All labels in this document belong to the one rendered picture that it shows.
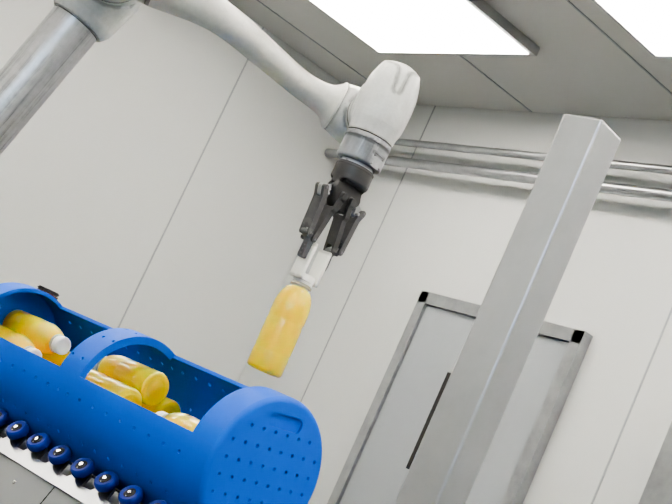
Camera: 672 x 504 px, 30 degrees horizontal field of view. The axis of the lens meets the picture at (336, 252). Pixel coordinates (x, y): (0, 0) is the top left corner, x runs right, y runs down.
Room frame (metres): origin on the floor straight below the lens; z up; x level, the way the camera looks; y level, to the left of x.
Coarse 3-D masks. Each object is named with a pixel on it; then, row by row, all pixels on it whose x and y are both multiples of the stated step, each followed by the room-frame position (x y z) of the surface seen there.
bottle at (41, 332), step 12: (12, 312) 2.76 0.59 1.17; (24, 312) 2.76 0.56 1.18; (12, 324) 2.74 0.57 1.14; (24, 324) 2.71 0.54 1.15; (36, 324) 2.69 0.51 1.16; (48, 324) 2.69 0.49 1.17; (36, 336) 2.68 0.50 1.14; (48, 336) 2.67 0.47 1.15; (36, 348) 2.69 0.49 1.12; (48, 348) 2.67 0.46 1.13
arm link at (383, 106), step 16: (384, 64) 2.25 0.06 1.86; (400, 64) 2.24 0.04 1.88; (368, 80) 2.26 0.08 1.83; (384, 80) 2.23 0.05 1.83; (400, 80) 2.23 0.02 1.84; (416, 80) 2.25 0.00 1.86; (368, 96) 2.24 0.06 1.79; (384, 96) 2.23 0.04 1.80; (400, 96) 2.23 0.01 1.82; (416, 96) 2.26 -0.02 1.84; (352, 112) 2.27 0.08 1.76; (368, 112) 2.23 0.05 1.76; (384, 112) 2.23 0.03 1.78; (400, 112) 2.24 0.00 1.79; (368, 128) 2.23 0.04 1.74; (384, 128) 2.24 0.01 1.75; (400, 128) 2.25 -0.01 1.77
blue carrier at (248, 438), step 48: (0, 288) 2.72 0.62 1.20; (96, 336) 2.45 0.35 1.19; (144, 336) 2.46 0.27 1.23; (0, 384) 2.55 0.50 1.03; (48, 384) 2.44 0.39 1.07; (192, 384) 2.53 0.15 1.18; (240, 384) 2.39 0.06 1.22; (48, 432) 2.46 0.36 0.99; (96, 432) 2.32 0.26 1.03; (144, 432) 2.22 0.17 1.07; (192, 432) 2.15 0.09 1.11; (240, 432) 2.13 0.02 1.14; (288, 432) 2.21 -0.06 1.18; (144, 480) 2.24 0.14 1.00; (192, 480) 2.13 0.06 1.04; (240, 480) 2.17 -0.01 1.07; (288, 480) 2.25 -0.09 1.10
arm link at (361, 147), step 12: (348, 132) 2.26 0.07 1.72; (360, 132) 2.24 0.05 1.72; (348, 144) 2.25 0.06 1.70; (360, 144) 2.24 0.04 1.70; (372, 144) 2.24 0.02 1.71; (384, 144) 2.24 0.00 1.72; (348, 156) 2.25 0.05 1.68; (360, 156) 2.23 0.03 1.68; (372, 156) 2.24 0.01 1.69; (384, 156) 2.26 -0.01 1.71; (372, 168) 2.26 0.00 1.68
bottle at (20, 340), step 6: (0, 324) 2.73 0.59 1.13; (0, 330) 2.69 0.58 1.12; (6, 330) 2.68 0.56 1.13; (12, 330) 2.69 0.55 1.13; (0, 336) 2.67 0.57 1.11; (6, 336) 2.66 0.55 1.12; (12, 336) 2.65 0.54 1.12; (18, 336) 2.65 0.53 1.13; (24, 336) 2.66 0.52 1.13; (12, 342) 2.64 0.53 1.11; (18, 342) 2.64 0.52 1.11; (24, 342) 2.64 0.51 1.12; (30, 342) 2.65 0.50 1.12; (24, 348) 2.63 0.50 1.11
